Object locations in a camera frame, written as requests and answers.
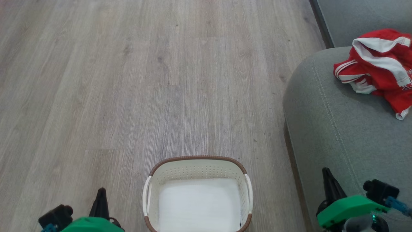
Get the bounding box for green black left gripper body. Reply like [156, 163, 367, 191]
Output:
[61, 217, 125, 232]

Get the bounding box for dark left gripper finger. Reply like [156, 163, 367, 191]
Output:
[89, 188, 110, 218]

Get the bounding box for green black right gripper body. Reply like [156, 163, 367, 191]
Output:
[316, 195, 390, 228]

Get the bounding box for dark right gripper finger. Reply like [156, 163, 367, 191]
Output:
[322, 168, 347, 204]

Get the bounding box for red and white clothing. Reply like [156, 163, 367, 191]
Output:
[333, 28, 412, 120]

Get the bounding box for cream laundry basket brown rim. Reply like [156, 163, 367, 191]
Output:
[142, 156, 254, 232]

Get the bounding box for grey fabric sofa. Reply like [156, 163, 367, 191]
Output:
[283, 0, 412, 232]

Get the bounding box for blue right camera cable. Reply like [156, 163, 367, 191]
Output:
[385, 196, 412, 217]

